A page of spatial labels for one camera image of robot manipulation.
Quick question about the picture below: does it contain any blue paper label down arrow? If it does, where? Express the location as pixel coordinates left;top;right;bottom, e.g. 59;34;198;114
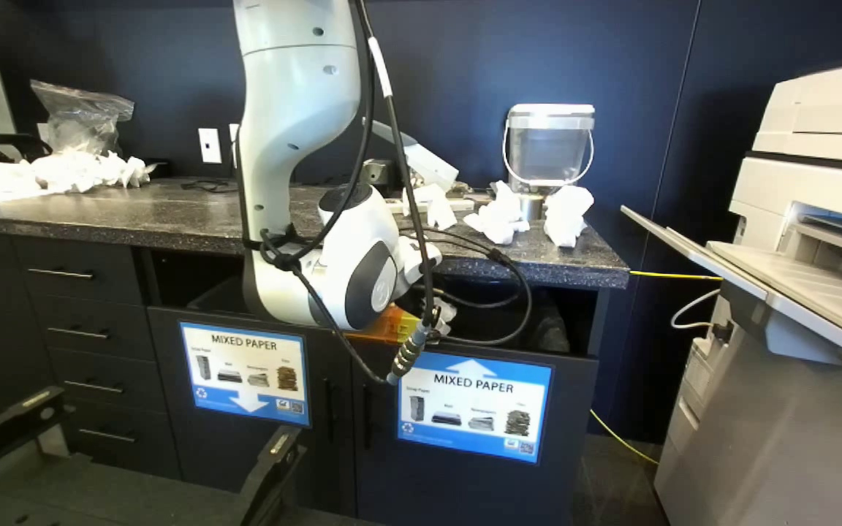
179;317;312;428

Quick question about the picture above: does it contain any clear plastic bag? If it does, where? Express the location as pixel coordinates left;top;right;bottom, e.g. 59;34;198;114
30;78;138;157

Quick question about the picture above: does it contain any large white office printer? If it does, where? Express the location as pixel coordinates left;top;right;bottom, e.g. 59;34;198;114
619;56;842;526

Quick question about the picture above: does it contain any clear plastic bucket white lid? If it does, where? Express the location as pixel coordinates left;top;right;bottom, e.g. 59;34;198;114
500;98;598;199

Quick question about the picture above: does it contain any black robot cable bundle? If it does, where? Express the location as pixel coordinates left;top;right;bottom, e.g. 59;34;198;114
261;0;538;390

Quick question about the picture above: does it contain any black frame bar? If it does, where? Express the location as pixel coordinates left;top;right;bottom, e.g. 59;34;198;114
0;383;71;504

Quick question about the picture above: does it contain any silver drawer handle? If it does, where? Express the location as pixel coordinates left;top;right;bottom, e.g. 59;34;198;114
76;426;138;446
22;263;97;284
44;323;110;345
60;376;125;398

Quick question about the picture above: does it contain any yellow cable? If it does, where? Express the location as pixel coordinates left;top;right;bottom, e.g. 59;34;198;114
585;268;724;466

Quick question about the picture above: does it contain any black recycling bin lid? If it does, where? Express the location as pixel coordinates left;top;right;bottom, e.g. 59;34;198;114
0;228;609;526

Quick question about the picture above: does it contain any white cable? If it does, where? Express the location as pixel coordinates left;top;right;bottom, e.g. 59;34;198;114
667;287;724;333

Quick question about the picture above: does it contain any blue paper label up arrow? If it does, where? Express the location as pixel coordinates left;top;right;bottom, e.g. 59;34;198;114
395;347;556;466

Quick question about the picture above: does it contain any white crumpled paper pile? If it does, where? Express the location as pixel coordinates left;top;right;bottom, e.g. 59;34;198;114
0;145;155;199

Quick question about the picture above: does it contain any grey white stapler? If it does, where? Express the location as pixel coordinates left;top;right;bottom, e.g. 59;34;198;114
401;144;462;193

